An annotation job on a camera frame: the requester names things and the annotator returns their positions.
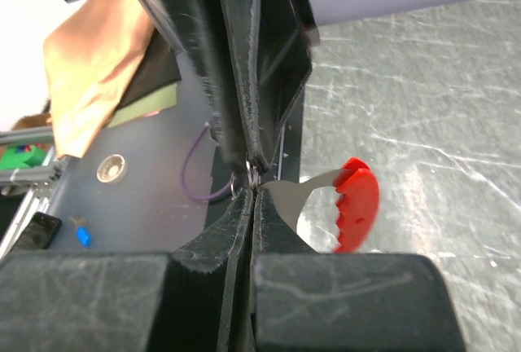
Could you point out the brown paper bag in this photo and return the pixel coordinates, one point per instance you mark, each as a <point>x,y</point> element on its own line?
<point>90,60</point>

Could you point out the green toy block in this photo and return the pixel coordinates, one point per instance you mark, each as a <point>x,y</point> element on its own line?
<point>25,156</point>

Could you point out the round metal floor socket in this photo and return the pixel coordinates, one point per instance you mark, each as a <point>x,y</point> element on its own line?
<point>112,169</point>

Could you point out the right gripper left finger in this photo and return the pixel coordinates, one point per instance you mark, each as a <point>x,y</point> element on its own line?
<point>195,299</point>

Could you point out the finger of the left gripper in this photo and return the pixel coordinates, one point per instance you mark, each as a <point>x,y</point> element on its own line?
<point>269,44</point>
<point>197,28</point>

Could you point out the black smartphone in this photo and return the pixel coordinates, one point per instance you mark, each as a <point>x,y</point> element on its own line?
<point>39,233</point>

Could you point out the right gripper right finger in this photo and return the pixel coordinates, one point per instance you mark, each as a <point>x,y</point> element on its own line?
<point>309,301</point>

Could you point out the blue tagged key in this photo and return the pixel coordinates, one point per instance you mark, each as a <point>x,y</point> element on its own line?
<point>82,233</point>

